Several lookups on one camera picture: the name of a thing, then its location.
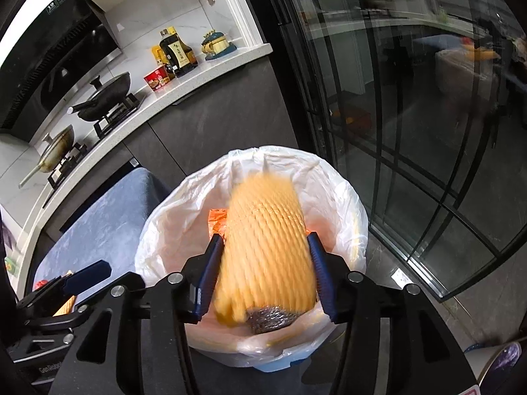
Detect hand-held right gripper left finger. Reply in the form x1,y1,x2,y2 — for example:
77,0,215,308
49,234,225,395

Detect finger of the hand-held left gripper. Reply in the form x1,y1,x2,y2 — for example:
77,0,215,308
24,302,90,330
16,260,113,310

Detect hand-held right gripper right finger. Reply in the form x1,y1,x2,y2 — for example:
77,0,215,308
307,231,481,395

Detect yellow-orange foam fruit net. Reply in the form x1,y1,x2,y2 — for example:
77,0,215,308
213,173,319,327

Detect trash bin with white bag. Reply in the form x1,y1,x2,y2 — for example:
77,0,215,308
135,145,370,357

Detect orange plastic wrapper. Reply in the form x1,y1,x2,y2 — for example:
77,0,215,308
208,208,231,240

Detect green dish soap bottle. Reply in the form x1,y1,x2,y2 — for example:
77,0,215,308
3,255,20,283

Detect grey foam net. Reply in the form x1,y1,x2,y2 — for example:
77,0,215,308
246,304,300,335

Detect built-in black oven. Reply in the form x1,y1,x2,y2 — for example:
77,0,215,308
60,158,139,234

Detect golden frying pan with lid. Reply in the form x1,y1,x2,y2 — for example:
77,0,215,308
18,124,77,187

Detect glass pan lid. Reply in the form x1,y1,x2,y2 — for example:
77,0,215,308
39,125,75,162

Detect dark grey base cabinets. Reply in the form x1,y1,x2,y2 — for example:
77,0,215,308
124,51,298,199

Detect black gas stove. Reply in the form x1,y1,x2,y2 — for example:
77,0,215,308
41,91,148,210

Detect black wok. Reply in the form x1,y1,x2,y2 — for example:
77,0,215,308
68,72,133,123

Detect black framed glass door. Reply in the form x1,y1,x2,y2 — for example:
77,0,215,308
251,0,527,302

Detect black wok lid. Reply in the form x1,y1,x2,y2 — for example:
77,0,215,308
84,74,132,106

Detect red instant noodle cup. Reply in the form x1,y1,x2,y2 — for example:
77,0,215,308
143,65,172,92

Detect dark starry printed object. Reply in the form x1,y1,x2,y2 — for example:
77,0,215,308
477,339,527,395

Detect black range hood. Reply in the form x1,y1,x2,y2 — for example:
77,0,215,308
0,0,125,133

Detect dark soy sauce bottle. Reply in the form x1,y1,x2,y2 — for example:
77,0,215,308
159,27,199,78

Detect yellow and blue jar set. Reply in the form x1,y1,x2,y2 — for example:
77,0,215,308
201,29,239,61

